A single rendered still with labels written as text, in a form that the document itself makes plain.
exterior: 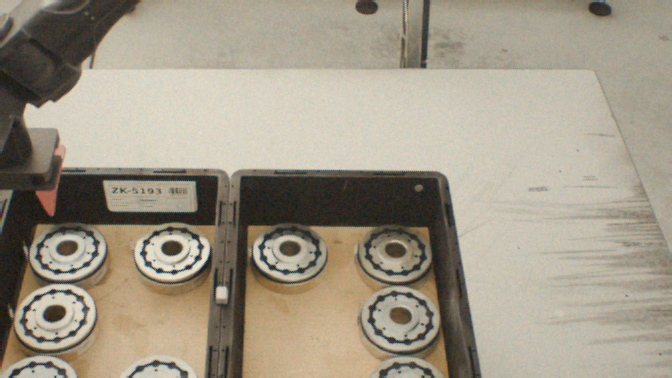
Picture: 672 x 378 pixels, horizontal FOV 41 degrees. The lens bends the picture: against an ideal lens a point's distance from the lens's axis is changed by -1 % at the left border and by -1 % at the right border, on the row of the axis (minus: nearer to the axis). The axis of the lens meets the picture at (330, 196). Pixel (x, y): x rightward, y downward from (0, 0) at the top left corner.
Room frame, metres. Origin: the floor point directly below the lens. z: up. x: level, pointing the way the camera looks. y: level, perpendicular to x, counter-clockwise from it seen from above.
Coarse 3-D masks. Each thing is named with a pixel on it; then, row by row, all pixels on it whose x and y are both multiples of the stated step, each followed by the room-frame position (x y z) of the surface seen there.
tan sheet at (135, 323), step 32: (128, 256) 0.80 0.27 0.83; (32, 288) 0.73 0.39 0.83; (96, 288) 0.74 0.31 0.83; (128, 288) 0.74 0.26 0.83; (128, 320) 0.69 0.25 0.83; (160, 320) 0.70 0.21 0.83; (192, 320) 0.70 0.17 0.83; (96, 352) 0.64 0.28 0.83; (128, 352) 0.64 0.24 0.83; (160, 352) 0.65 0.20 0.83; (192, 352) 0.65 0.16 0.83
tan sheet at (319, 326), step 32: (352, 256) 0.83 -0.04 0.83; (256, 288) 0.76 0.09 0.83; (320, 288) 0.77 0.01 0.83; (352, 288) 0.77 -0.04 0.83; (256, 320) 0.71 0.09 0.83; (288, 320) 0.71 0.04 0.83; (320, 320) 0.71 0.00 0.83; (352, 320) 0.72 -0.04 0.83; (256, 352) 0.66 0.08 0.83; (288, 352) 0.66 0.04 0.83; (320, 352) 0.66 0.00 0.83; (352, 352) 0.67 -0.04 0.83
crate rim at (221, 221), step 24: (72, 168) 0.86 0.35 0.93; (96, 168) 0.87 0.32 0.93; (120, 168) 0.87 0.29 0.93; (144, 168) 0.87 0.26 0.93; (168, 168) 0.88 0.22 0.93; (192, 168) 0.88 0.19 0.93; (0, 216) 0.77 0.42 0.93; (216, 216) 0.79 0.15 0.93; (0, 240) 0.73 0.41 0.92; (216, 240) 0.75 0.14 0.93; (216, 264) 0.71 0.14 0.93; (216, 288) 0.68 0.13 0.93; (216, 312) 0.64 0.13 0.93; (216, 336) 0.61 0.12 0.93; (216, 360) 0.57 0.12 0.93
